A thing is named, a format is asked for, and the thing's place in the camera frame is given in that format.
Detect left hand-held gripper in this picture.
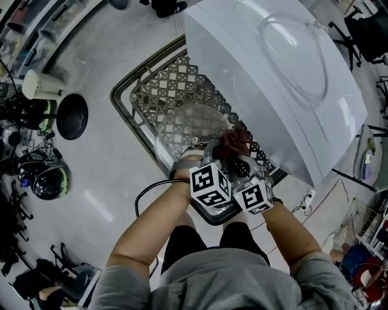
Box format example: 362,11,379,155
169,139,233,209

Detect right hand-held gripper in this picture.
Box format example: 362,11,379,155
227,156,275,216

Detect reddish brown cloth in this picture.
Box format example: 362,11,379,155
218,128,253,160

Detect round glass plate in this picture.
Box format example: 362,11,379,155
153,104,243,182

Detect person's left forearm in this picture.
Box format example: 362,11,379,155
105,180,195,273

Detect person's right forearm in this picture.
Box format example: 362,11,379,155
261,201,324,271

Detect white microwave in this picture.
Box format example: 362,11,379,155
182,0,369,187

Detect person's left hand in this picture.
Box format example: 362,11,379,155
172,167,193,182

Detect person's right leg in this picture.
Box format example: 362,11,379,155
222,220,250,233

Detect person's leg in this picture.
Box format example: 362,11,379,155
178,209,197,231
222,220,250,233

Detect person's left leg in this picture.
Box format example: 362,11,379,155
178,209,197,231

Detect green metal lattice table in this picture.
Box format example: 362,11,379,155
110,33,289,227

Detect person's black shorts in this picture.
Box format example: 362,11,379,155
160,222,271,275

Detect grey shell chair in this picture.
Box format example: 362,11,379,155
331,123,388,194

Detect person's grey t-shirt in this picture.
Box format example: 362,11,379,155
90,246,356,310

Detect purple and white pouch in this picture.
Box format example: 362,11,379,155
363,137,377,167

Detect grey and black chair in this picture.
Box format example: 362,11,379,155
366,75,388,137

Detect black glossy helmet green trim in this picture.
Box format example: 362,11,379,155
32,167,71,201

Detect cream plastic bin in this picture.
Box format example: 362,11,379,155
21,69,67,101

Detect black device with small screen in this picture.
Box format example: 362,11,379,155
15,153,40,188

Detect black glossy equipment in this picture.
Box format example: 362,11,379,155
4,97,59,131

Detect white round speaker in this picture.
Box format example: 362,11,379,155
0,125,22,147

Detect black swivel chair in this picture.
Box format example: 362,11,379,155
0,180,35,275

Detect row of clear storage bins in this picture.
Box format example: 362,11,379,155
0,0,89,76

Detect black pedestal fan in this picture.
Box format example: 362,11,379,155
0,65,90,141

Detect tangle of black cables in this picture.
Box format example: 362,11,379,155
26,128,64,163

